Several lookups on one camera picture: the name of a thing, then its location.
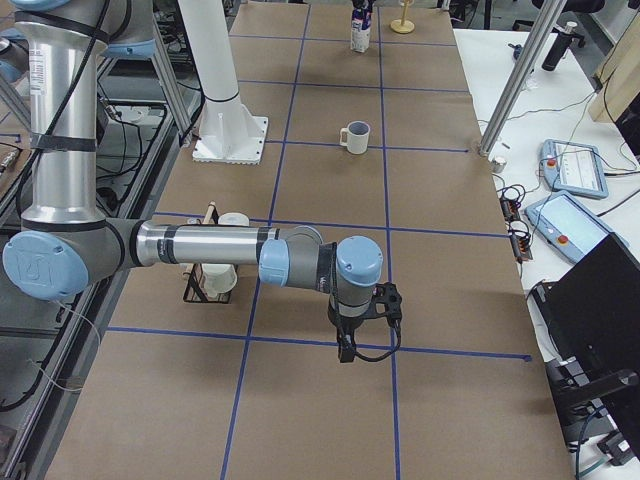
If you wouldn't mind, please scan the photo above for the white mug on rack left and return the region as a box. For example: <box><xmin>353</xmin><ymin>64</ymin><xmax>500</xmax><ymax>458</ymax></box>
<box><xmin>201</xmin><ymin>264</ymin><xmax>237</xmax><ymax>298</ymax></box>

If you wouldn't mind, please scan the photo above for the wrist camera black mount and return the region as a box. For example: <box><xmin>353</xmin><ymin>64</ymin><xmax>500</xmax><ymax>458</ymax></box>
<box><xmin>372</xmin><ymin>282</ymin><xmax>403</xmax><ymax>328</ymax></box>

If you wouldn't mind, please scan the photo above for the black laptop monitor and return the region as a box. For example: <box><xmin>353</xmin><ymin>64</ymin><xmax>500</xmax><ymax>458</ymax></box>
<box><xmin>531</xmin><ymin>233</ymin><xmax>639</xmax><ymax>379</ymax></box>

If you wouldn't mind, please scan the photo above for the white mug on rack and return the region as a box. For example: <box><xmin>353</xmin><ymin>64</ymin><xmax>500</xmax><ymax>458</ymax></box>
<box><xmin>201</xmin><ymin>264</ymin><xmax>237</xmax><ymax>298</ymax></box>
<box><xmin>218</xmin><ymin>212</ymin><xmax>250</xmax><ymax>227</ymax></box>

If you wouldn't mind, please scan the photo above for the black bottle on desk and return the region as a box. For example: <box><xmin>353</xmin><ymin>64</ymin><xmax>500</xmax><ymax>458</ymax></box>
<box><xmin>541</xmin><ymin>21</ymin><xmax>577</xmax><ymax>71</ymax></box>

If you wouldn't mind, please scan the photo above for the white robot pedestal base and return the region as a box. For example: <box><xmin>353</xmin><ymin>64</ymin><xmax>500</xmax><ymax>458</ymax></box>
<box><xmin>180</xmin><ymin>1</ymin><xmax>269</xmax><ymax>165</ymax></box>

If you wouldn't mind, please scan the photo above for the teach pendant near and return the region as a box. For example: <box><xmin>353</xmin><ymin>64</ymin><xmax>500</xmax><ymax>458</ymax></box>
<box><xmin>525</xmin><ymin>190</ymin><xmax>614</xmax><ymax>264</ymax></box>

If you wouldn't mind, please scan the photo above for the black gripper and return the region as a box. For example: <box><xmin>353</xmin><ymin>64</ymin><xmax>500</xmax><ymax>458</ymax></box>
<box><xmin>327</xmin><ymin>303</ymin><xmax>375</xmax><ymax>363</ymax></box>
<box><xmin>352</xmin><ymin>0</ymin><xmax>372</xmax><ymax>10</ymax></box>

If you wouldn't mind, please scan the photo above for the small metal cylinder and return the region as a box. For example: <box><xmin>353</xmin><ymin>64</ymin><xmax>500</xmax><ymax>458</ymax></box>
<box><xmin>490</xmin><ymin>156</ymin><xmax>507</xmax><ymax>174</ymax></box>

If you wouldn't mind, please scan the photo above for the wooden cup tree stand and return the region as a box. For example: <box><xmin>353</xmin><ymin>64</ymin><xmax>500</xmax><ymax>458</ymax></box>
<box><xmin>390</xmin><ymin>0</ymin><xmax>415</xmax><ymax>34</ymax></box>

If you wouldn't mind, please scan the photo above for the white mug on rack right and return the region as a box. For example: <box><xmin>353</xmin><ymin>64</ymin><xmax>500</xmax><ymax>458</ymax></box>
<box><xmin>218</xmin><ymin>212</ymin><xmax>250</xmax><ymax>227</ymax></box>

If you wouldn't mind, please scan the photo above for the teach pendant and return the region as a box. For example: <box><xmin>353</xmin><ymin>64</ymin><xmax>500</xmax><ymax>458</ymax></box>
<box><xmin>525</xmin><ymin>190</ymin><xmax>614</xmax><ymax>264</ymax></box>
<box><xmin>540</xmin><ymin>139</ymin><xmax>609</xmax><ymax>199</ymax></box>

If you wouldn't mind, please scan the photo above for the aluminium frame post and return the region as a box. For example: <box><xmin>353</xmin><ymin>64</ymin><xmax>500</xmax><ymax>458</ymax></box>
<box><xmin>478</xmin><ymin>0</ymin><xmax>567</xmax><ymax>157</ymax></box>

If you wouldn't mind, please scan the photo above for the black power strip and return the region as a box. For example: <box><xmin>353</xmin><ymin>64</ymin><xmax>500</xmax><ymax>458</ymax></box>
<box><xmin>499</xmin><ymin>196</ymin><xmax>533</xmax><ymax>264</ymax></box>

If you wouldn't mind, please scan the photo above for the white mug grey inside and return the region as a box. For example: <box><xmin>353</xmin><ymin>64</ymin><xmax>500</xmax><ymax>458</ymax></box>
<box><xmin>339</xmin><ymin>120</ymin><xmax>371</xmax><ymax>155</ymax></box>

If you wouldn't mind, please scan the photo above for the teach pendant far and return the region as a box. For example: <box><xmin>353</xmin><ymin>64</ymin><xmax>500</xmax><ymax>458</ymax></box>
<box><xmin>540</xmin><ymin>139</ymin><xmax>609</xmax><ymax>199</ymax></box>

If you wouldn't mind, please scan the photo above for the blue white milk carton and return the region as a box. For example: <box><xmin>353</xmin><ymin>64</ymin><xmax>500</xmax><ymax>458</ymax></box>
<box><xmin>350</xmin><ymin>8</ymin><xmax>371</xmax><ymax>53</ymax></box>

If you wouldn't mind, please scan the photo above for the black wire mug rack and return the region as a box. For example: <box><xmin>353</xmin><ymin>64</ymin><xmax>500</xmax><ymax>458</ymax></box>
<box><xmin>182</xmin><ymin>201</ymin><xmax>234</xmax><ymax>305</ymax></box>

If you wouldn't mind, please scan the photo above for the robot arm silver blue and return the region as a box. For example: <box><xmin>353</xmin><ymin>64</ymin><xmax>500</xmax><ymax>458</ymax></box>
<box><xmin>2</xmin><ymin>1</ymin><xmax>401</xmax><ymax>363</ymax></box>

